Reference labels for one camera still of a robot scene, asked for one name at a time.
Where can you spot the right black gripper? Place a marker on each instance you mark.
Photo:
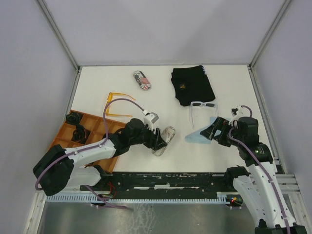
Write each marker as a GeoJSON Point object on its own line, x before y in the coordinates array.
{"type": "Point", "coordinates": [221, 124]}

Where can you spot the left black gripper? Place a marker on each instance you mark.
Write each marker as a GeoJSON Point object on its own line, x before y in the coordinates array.
{"type": "Point", "coordinates": [155, 141]}

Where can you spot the map print glasses case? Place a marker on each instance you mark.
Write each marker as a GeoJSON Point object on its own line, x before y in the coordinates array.
{"type": "Point", "coordinates": [167, 135]}

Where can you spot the light blue cleaning cloth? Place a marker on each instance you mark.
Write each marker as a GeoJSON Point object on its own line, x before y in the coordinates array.
{"type": "Point", "coordinates": [195, 137]}

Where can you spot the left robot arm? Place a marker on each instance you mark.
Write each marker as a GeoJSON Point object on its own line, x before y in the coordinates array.
{"type": "Point", "coordinates": [61, 168]}

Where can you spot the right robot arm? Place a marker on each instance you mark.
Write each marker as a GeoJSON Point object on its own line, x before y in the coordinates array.
{"type": "Point", "coordinates": [255, 182]}

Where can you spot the black sunglasses in tray middle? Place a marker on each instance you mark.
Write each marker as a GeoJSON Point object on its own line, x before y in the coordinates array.
{"type": "Point", "coordinates": [80, 134]}

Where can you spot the black sunglasses in tray corner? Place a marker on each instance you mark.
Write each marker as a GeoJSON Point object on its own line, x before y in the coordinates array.
{"type": "Point", "coordinates": [73, 118]}

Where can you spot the black folded cloth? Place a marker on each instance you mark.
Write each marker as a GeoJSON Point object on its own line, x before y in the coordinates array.
{"type": "Point", "coordinates": [192, 84]}

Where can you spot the flag print glasses case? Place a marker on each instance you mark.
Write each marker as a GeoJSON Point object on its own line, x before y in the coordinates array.
{"type": "Point", "coordinates": [142, 80]}

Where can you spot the orange compartment tray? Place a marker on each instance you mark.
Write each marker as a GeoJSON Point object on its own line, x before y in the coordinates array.
{"type": "Point", "coordinates": [90, 122]}

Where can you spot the white frame sunglasses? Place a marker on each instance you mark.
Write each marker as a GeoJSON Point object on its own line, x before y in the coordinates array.
{"type": "Point", "coordinates": [201, 104]}

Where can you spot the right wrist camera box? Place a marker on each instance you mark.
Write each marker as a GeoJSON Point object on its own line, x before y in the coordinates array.
{"type": "Point", "coordinates": [237, 113]}

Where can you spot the right corner aluminium post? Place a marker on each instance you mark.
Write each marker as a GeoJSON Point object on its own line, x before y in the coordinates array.
{"type": "Point", "coordinates": [270, 32]}

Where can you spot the corner aluminium post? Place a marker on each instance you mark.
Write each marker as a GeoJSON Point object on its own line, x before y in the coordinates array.
{"type": "Point", "coordinates": [54, 27]}
{"type": "Point", "coordinates": [270, 32]}

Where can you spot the left corner aluminium post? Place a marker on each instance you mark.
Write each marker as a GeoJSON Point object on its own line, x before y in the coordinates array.
{"type": "Point", "coordinates": [54, 27]}

